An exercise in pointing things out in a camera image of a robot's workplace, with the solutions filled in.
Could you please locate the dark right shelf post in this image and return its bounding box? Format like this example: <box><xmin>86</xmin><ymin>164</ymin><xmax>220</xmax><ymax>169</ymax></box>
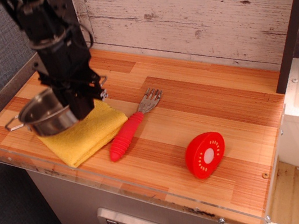
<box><xmin>276</xmin><ymin>0</ymin><xmax>299</xmax><ymax>94</ymax></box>

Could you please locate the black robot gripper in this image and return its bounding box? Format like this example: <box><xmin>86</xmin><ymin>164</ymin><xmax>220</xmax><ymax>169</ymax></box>
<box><xmin>30</xmin><ymin>34</ymin><xmax>102</xmax><ymax>120</ymax></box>

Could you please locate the red toy tomato half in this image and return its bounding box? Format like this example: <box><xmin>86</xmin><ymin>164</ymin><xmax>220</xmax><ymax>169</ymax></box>
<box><xmin>185</xmin><ymin>131</ymin><xmax>225</xmax><ymax>179</ymax></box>

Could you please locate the clear acrylic front guard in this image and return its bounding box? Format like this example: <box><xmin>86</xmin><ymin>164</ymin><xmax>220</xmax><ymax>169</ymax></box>
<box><xmin>0</xmin><ymin>93</ymin><xmax>284</xmax><ymax>224</ymax></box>

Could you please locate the yellow folded cloth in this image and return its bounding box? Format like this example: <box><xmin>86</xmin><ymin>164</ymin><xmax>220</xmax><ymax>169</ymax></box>
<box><xmin>39</xmin><ymin>100</ymin><xmax>128</xmax><ymax>168</ymax></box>

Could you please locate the stainless steel pot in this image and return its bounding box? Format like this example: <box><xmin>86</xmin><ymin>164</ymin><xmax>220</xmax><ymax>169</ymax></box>
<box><xmin>5</xmin><ymin>79</ymin><xmax>108</xmax><ymax>137</ymax></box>

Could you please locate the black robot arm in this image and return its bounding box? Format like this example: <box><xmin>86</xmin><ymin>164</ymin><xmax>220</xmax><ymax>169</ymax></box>
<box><xmin>0</xmin><ymin>0</ymin><xmax>106</xmax><ymax>120</ymax></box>

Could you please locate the red handled metal fork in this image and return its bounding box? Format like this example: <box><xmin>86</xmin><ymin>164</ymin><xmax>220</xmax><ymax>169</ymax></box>
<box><xmin>110</xmin><ymin>88</ymin><xmax>162</xmax><ymax>162</ymax></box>

